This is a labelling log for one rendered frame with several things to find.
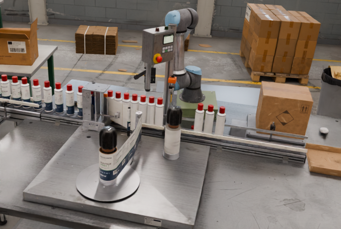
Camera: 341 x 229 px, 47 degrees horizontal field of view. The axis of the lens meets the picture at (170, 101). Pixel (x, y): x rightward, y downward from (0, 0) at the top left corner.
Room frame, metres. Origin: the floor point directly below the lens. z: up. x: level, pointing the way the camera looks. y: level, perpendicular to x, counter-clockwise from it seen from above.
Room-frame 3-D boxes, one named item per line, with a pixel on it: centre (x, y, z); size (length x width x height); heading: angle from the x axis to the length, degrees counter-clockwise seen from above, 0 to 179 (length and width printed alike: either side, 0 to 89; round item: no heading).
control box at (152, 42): (2.22, 0.10, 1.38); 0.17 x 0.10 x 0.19; 136
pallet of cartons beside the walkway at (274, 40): (5.88, -1.53, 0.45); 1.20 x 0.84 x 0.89; 2
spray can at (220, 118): (2.07, -0.31, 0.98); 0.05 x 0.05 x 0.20
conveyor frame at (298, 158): (2.12, 0.00, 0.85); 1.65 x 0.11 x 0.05; 80
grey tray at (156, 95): (2.57, 0.19, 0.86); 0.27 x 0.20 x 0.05; 90
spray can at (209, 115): (2.08, -0.24, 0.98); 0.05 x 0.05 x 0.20
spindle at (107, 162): (1.56, 0.27, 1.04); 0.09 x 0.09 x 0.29
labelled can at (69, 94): (2.23, 0.63, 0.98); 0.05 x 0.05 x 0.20
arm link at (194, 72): (2.56, -0.14, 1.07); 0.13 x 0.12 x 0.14; 129
